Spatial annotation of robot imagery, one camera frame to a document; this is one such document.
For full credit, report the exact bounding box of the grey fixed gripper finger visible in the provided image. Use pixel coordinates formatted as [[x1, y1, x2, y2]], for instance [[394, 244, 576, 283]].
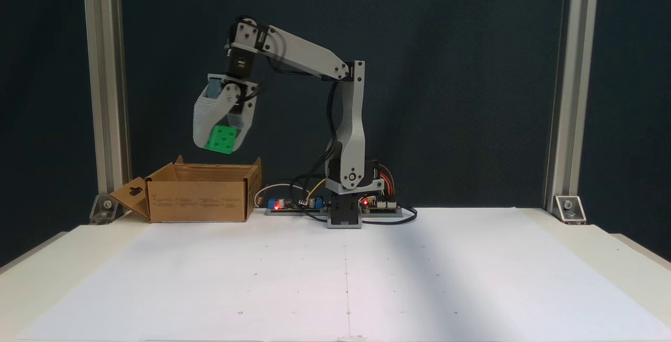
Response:
[[230, 101, 258, 153]]

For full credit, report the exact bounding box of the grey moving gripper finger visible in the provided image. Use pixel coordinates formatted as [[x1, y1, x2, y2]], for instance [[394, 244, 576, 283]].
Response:
[[193, 82, 243, 150]]

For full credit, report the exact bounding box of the green die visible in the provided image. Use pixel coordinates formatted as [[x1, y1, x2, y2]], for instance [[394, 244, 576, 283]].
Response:
[[204, 125, 238, 154]]

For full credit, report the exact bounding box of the brown cardboard box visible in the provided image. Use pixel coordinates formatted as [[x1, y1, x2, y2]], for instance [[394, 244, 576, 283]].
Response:
[[110, 156, 263, 223]]

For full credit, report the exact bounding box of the blue circuit board red LED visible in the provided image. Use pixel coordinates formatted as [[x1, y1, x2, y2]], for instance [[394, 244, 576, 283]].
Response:
[[265, 196, 330, 217]]

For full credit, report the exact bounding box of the white cable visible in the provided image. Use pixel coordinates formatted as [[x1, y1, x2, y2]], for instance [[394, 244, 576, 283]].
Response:
[[255, 182, 307, 208]]

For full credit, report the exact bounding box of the black arm motor cable bundle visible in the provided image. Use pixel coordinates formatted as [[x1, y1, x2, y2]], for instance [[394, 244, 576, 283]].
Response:
[[291, 81, 341, 212]]

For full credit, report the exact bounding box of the yellow wire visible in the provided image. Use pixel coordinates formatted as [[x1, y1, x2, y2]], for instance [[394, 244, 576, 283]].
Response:
[[306, 177, 327, 202]]

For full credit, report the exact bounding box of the aluminium frame post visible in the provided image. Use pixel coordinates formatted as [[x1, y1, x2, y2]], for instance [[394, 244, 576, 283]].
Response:
[[82, 0, 131, 198], [544, 0, 601, 211]]

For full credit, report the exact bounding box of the metal corner bracket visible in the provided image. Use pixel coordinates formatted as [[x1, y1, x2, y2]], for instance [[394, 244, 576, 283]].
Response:
[[555, 195, 587, 225], [89, 194, 125, 225]]

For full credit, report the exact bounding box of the circuit board with jumper wires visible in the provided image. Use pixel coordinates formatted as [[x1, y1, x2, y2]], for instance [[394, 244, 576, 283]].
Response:
[[361, 195, 405, 218]]

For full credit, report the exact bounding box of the black power cable loop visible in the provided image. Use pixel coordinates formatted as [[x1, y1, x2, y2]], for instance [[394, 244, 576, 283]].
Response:
[[301, 206, 418, 226]]

